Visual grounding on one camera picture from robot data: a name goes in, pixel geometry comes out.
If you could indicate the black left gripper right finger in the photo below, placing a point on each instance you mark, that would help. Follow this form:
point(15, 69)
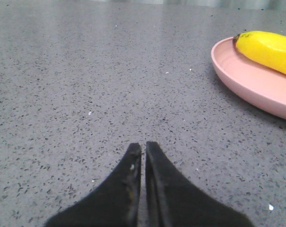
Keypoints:
point(173, 201)

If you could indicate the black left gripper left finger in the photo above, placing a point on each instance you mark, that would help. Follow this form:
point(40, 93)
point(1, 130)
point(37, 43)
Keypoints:
point(114, 203)

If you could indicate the yellow banana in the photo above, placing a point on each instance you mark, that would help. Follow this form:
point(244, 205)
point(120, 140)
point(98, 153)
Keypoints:
point(265, 48)

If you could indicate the pink plate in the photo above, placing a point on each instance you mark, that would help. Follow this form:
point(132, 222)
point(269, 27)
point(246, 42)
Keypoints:
point(260, 86)

